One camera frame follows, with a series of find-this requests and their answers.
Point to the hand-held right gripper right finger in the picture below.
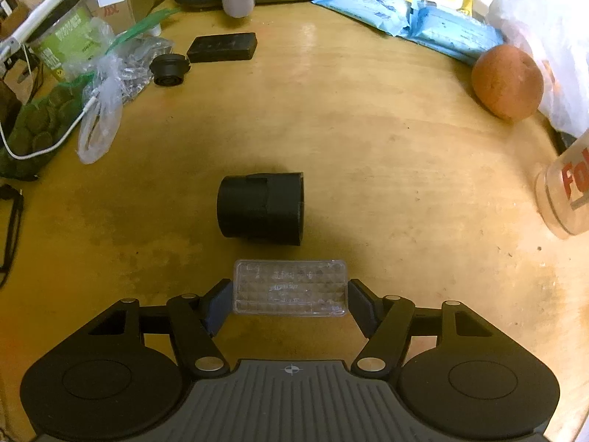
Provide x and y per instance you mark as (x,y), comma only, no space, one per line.
(362,305)

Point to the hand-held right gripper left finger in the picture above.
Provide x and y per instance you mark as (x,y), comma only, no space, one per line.
(216,305)

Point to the clear plastic box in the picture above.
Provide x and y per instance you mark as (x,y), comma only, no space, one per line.
(290,285)

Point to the black plastic cylinder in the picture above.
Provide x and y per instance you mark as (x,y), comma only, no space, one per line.
(257,207)

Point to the clear plastic bag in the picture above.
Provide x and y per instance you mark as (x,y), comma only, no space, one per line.
(99,133)

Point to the clear shaker bottle grey lid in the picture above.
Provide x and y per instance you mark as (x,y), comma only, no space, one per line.
(568,193)

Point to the small black round part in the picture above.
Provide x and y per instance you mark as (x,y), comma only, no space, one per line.
(169,70)

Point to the zip bag green seal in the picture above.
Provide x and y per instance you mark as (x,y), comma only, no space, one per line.
(138,69)

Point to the green mesh bag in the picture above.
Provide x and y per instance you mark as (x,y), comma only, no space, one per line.
(41,119)

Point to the black rectangular box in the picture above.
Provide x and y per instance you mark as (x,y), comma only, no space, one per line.
(221,47)

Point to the orange round fruit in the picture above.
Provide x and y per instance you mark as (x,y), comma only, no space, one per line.
(506,83)

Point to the blue wipes pack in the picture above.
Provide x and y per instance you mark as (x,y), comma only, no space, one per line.
(363,9)
(455,34)

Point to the green label canister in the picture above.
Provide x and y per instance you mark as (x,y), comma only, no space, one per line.
(69,32)

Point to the white plastic bag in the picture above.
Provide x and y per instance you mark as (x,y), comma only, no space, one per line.
(547,55)

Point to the white power strip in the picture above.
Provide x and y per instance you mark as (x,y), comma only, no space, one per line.
(41,11)

